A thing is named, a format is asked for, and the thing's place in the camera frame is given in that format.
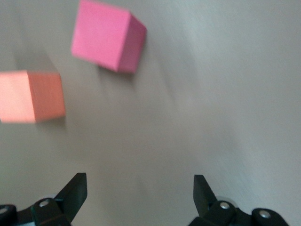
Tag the orange foam cube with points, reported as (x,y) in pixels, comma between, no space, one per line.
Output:
(23,96)

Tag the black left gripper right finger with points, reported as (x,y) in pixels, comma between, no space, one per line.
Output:
(207,204)

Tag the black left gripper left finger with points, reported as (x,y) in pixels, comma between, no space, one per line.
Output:
(68,202)

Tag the brown paper table cover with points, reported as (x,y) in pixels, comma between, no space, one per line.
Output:
(211,94)

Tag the red foam cube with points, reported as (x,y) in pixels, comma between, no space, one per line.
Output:
(103,35)

